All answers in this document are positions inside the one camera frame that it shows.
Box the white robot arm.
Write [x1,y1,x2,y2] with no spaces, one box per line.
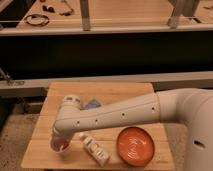
[50,88,213,171]

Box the black cable coil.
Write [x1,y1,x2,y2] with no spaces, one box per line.
[24,13,50,27]

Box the metal clamp bracket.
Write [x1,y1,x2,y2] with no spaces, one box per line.
[0,67,25,86]

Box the orange pepper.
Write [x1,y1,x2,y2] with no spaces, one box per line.
[59,142,69,149]

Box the grey metal post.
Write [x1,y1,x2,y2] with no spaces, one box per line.
[80,0,90,31]

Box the orange plate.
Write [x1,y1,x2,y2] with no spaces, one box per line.
[116,127,155,167]

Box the small dark tool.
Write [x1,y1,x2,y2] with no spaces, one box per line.
[42,5,55,13]

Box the grey metal leg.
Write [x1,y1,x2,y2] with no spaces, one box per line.
[167,0,200,29]

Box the white tube bottle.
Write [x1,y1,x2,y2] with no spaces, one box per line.
[79,133,110,167]

